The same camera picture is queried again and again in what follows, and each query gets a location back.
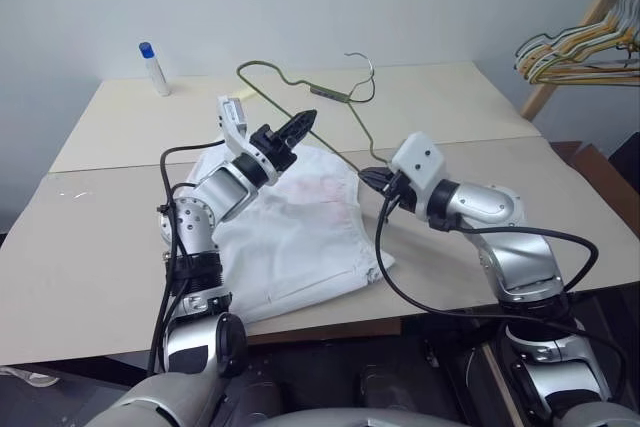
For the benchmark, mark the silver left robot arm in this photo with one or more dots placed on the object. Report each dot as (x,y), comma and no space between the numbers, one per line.
(227,193)

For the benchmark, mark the dark rounded shape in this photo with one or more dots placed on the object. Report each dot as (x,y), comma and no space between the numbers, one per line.
(265,399)

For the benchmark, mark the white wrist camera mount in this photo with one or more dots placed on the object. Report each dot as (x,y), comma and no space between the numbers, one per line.
(419,156)
(231,119)

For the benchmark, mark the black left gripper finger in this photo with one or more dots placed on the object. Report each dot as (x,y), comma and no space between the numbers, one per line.
(301,132)
(299,119)

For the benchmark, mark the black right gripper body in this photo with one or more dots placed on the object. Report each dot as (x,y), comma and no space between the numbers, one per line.
(406,193)

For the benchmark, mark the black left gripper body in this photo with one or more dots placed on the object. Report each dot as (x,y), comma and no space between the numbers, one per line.
(272,148)

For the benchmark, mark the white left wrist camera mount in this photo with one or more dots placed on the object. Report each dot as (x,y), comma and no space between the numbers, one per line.
(231,119)

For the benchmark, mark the wooden clothes rack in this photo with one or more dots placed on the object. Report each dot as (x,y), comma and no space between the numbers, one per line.
(595,7)

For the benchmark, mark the white shorts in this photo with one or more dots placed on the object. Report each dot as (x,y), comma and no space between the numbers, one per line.
(300,237)

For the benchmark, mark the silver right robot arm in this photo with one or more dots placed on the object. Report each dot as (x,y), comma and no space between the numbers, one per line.
(520,257)

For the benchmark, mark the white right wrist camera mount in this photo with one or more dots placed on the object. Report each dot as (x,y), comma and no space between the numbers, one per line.
(419,156)

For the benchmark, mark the white bottle with blue cap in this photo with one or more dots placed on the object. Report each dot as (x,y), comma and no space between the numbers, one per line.
(156,71)

